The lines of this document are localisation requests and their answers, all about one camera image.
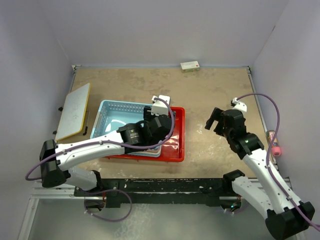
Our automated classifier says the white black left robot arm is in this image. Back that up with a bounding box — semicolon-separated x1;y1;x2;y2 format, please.
39;109;175;196

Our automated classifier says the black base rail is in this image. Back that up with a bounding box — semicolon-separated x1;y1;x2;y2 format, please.
74;178;245;210

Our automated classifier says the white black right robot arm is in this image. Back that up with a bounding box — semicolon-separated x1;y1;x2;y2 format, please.
205;107;315;240

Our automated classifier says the red plastic tray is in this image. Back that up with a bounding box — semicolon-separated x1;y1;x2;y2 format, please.
106;106;186;163

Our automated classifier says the pink capped bottle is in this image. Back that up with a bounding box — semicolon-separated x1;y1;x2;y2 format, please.
266;130;282;157

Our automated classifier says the light blue perforated basket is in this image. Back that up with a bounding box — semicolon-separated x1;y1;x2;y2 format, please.
90;100;152;139

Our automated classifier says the pink perforated basket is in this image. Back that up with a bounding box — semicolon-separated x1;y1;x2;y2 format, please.
133;146;162;158

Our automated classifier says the small white green box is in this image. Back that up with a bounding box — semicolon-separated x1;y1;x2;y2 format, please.
180;61;200;73

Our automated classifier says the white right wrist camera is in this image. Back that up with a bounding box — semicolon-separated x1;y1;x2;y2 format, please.
230;97;248;114

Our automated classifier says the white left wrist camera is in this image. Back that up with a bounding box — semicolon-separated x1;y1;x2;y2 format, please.
151;95;171;116

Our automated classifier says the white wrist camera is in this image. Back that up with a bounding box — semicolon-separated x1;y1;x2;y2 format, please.
151;95;171;116
230;97;248;114

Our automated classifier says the yellow framed whiteboard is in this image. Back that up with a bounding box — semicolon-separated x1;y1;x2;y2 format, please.
55;83;91;141

